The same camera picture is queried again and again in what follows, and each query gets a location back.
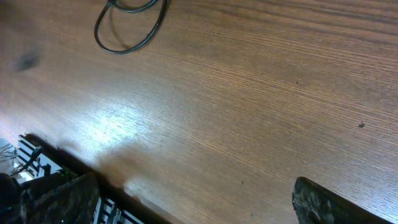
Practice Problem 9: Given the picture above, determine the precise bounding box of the metal rack beside table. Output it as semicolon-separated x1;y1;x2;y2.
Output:
1;136;152;223

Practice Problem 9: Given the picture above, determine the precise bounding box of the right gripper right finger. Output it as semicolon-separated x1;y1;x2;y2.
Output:
292;177;392;224

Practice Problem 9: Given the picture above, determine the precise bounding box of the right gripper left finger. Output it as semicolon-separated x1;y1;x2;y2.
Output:
19;173;100;223

